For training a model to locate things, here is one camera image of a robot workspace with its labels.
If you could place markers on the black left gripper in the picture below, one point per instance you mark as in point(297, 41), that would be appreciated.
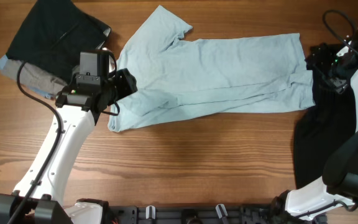
point(128, 81)

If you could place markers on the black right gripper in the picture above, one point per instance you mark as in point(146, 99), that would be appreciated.
point(319, 58)

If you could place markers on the light blue t-shirt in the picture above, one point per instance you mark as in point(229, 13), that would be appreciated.
point(179, 80)

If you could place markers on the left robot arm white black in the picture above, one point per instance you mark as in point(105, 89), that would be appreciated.
point(38, 197)

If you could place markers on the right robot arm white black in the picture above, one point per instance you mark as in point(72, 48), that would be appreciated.
point(338, 185)

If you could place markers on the black garment pile right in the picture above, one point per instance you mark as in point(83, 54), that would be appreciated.
point(322, 130)

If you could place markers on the folded black garment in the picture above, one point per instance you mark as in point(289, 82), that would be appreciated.
point(53, 35)

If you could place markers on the folded grey garment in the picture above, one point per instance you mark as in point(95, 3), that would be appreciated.
point(34, 77)

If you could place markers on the folded light blue garment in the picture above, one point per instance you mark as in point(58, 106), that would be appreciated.
point(3, 61)

